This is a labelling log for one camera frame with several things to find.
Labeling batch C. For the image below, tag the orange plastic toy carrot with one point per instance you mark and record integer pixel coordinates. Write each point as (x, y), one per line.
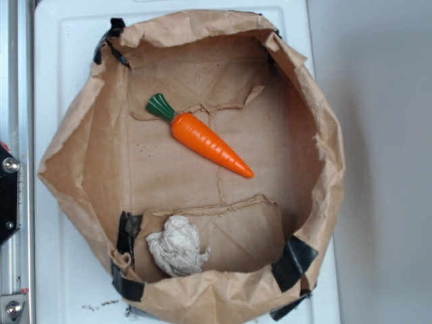
(187, 129)

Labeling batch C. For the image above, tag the silver corner bracket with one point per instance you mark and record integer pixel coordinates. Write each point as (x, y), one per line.
(12, 308)

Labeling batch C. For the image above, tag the aluminium frame rail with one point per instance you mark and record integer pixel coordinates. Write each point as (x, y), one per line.
(17, 254)

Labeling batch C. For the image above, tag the brown paper bag tray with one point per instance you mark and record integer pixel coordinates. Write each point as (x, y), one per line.
(236, 75)

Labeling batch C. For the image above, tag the black metal bracket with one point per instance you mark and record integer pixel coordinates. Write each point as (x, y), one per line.
(10, 171)

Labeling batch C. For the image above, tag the white paper ball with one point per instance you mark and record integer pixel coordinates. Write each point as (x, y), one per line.
(176, 249)

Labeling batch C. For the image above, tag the white plastic board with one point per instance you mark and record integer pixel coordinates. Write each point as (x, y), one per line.
(71, 285)

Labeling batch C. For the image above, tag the black tape top left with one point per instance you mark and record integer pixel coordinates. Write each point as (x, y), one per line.
(115, 31)

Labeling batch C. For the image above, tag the black tape bottom right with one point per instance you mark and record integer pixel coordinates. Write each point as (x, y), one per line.
(296, 258)

